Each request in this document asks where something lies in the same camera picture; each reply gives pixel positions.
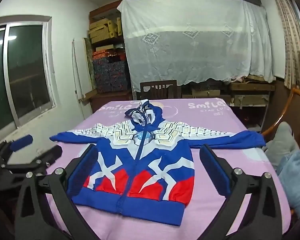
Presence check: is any beige patterned curtain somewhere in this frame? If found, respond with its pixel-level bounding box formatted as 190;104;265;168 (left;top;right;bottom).
267;0;300;90

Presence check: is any light blue cloth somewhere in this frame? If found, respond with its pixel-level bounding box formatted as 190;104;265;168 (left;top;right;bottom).
276;151;300;218

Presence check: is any sliding window with grey frame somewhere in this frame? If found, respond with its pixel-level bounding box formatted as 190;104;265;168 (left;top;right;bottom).
0;16;57;137

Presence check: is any green patterned board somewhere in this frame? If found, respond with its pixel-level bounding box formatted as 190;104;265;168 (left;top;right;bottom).
84;37;95;91

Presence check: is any white lace cloth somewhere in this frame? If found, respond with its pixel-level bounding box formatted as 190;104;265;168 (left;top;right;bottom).
117;0;275;92

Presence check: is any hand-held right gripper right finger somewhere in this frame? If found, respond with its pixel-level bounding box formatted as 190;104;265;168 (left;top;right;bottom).
199;144;283;240

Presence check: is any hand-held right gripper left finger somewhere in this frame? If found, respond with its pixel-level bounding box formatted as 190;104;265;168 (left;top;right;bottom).
15;144;98;240

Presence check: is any yellow cardboard box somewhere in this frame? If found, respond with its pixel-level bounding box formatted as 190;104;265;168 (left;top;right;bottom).
89;19;117;32
90;29;118;44

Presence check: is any dark wooden chair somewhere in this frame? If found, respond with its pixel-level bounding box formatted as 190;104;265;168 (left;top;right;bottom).
140;80;178;100

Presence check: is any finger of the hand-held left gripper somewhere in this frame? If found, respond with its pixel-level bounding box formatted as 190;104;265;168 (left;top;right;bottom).
0;134;33;166
1;145;63;175

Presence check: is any brown wooden shelf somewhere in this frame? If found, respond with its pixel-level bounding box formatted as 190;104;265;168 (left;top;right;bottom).
89;4;133;114

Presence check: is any white leaning board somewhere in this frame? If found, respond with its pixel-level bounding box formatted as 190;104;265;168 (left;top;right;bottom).
72;38;87;100

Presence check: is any grey cloth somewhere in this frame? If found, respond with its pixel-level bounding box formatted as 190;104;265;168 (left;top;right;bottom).
264;121;300;167

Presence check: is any orange wooden chair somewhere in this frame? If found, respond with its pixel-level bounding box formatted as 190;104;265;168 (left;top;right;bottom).
261;86;300;160

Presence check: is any blue red white hoodie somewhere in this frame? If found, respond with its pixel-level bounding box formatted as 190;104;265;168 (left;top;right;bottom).
49;99;266;227

